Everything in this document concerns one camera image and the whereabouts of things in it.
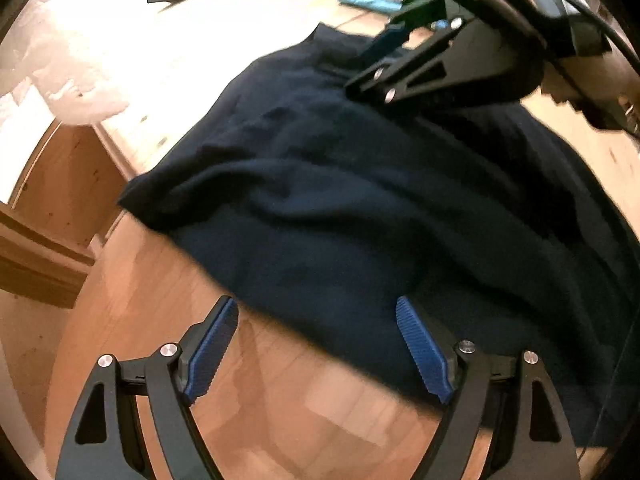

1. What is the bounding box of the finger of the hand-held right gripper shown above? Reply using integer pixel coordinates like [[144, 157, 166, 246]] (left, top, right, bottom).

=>
[[344, 12, 546, 111], [357, 0, 451, 63]]

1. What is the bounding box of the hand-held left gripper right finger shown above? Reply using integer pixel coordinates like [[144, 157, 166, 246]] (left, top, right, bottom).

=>
[[395, 296, 583, 480]]

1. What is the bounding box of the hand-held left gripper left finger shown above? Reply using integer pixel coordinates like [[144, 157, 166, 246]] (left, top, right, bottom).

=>
[[54, 296, 240, 480]]

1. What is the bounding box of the navy blue t-shirt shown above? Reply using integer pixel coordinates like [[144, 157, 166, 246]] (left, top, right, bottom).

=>
[[117, 22, 640, 448]]

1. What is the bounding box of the person's right hand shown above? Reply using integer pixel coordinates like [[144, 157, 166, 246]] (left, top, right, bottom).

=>
[[542, 52, 640, 133]]

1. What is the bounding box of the light blue folded garment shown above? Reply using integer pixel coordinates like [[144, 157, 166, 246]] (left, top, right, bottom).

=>
[[336, 0, 451, 33]]

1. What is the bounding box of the wooden chair leg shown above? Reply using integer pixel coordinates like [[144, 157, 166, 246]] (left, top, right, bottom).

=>
[[0, 122, 128, 311]]

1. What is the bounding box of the white lace curtain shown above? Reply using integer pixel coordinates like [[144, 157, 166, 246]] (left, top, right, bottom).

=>
[[0, 0, 132, 128]]

